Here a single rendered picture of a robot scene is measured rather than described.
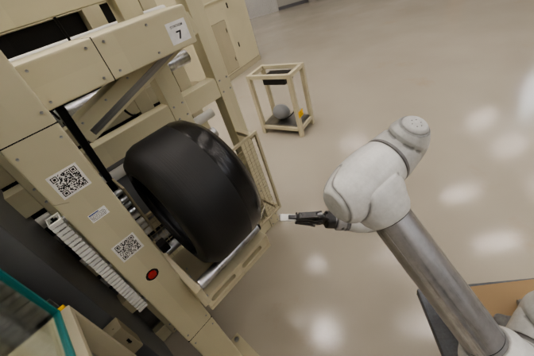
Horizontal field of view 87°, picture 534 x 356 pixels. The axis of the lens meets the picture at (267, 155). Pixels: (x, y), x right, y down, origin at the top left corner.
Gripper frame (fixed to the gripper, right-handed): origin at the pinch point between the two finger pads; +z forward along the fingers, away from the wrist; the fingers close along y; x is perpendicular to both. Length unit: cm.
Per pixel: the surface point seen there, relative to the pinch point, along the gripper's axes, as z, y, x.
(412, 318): -83, 62, -33
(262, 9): -54, 484, 1080
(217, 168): 29.2, -31.0, 3.8
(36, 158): 72, -47, -6
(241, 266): 18.2, 13.9, -16.7
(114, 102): 73, -21, 38
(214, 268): 28.8, 9.0, -18.5
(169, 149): 45, -33, 9
